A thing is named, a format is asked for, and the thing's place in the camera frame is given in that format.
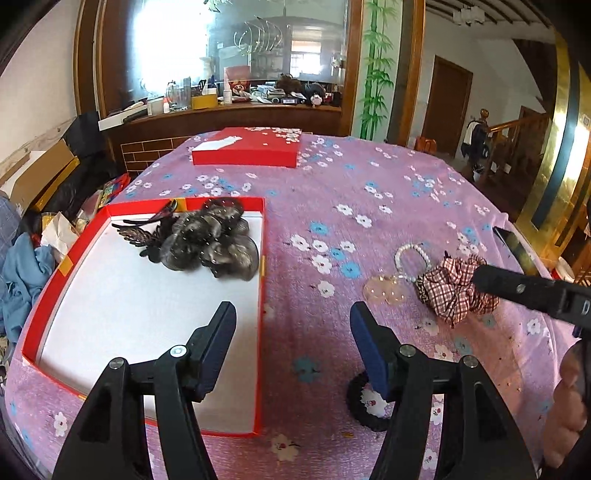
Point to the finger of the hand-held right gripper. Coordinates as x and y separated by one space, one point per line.
521 288

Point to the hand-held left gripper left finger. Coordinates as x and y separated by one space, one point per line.
217 350

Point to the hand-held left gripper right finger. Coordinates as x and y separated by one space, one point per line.
369 350

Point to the transparent hair claw clip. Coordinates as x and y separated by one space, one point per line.
383 288

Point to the plaid red scrunchie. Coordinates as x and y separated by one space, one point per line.
455 295

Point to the red box with white lining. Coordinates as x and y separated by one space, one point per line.
115 300

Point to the person's right hand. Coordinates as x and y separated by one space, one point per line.
568 406

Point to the black smartphone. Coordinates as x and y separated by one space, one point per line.
515 249

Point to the grey gauze flower hairpiece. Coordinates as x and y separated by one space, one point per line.
207 244

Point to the gold pillar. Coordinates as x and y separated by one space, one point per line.
554 161

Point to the black butterfly hair clip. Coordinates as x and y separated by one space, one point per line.
138 240

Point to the wooden staircase railing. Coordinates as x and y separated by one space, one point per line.
517 143

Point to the dark brown headband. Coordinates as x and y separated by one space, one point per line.
161 213

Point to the hanging dark jacket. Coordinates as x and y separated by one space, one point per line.
474 141

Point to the purple floral tablecloth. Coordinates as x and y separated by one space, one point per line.
323 194

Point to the colourful toy box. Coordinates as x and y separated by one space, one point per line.
111 191

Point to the brown wooden door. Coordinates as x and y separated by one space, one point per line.
445 110

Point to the red box lid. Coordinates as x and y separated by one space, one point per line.
249 154

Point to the blue cloth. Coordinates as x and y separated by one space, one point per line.
23 277

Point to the wooden counter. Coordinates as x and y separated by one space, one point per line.
231 122

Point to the white flat box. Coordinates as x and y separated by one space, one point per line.
120 121

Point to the yellow box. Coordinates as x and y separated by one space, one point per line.
203 100

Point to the cardboard box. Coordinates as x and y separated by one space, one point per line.
37 175

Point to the red gift bag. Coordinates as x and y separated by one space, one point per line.
236 78

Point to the large glass partition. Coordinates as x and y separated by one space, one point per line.
161 46

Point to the green bamboo wall painting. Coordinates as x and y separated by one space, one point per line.
376 69

